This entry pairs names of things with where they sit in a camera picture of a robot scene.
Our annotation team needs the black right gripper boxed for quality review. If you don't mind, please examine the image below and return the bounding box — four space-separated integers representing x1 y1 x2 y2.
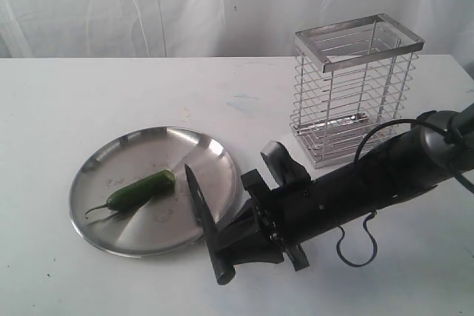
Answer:
217 169 347 271

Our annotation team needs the black handled knife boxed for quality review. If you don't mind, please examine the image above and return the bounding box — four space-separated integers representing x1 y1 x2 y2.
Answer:
184 164 236 286

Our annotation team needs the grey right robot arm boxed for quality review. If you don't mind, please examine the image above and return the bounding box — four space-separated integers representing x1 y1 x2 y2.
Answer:
210 107 473 270

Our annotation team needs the round stainless steel plate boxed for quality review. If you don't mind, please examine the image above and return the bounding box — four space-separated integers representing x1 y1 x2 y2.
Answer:
69 127 241 257

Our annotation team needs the white backdrop curtain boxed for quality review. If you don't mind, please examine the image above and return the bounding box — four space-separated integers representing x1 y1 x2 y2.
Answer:
1 0 473 61

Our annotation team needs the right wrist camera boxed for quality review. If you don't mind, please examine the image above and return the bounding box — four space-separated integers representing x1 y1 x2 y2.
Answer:
260 141 310 186

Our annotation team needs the wire mesh utensil holder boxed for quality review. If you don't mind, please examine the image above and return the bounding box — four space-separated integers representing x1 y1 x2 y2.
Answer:
290 13 424 168

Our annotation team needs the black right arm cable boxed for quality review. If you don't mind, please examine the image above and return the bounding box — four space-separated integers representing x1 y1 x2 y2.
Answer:
336 118 474 267

